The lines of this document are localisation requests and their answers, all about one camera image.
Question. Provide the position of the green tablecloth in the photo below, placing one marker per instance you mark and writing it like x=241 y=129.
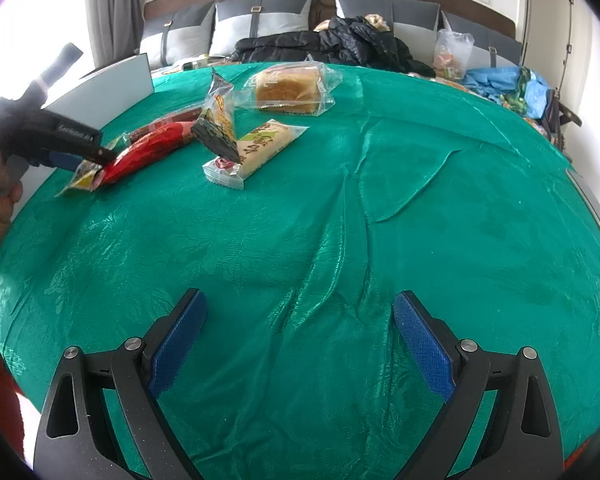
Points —
x=355 y=235

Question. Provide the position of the grey and white pillow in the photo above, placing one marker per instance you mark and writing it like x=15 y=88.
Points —
x=385 y=10
x=180 y=35
x=262 y=25
x=480 y=40

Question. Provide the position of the green patterned bag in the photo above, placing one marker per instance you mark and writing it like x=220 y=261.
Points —
x=517 y=95

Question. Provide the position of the beige cloth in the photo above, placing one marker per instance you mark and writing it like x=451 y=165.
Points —
x=378 y=21

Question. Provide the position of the blue cloth bundle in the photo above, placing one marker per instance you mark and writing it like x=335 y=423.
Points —
x=490 y=82

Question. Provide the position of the light grey board panel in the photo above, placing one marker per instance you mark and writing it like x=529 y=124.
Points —
x=592 y=207
x=115 y=95

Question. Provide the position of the black bag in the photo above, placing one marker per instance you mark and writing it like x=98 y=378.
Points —
x=560 y=117

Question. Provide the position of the clear plastic bag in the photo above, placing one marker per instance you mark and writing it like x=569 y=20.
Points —
x=452 y=55

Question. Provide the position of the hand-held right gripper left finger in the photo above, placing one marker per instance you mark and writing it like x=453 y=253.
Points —
x=177 y=345

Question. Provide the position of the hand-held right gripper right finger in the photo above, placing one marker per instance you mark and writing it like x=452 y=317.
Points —
x=422 y=345

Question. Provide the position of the cream wafer packet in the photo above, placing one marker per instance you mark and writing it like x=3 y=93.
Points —
x=262 y=145

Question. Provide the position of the clear snack bag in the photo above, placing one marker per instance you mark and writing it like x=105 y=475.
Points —
x=220 y=120

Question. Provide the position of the small white device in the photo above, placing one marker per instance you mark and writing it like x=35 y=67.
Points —
x=192 y=65

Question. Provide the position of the bread loaf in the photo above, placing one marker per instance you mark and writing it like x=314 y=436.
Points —
x=287 y=87

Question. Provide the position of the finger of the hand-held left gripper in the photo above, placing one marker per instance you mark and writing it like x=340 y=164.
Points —
x=62 y=160
x=104 y=155

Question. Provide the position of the grey curtain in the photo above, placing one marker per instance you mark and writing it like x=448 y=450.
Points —
x=115 y=5

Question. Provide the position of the black puffer jacket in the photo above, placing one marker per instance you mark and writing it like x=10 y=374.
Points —
x=340 y=42

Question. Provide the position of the dark red sausage packet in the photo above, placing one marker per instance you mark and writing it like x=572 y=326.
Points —
x=167 y=119

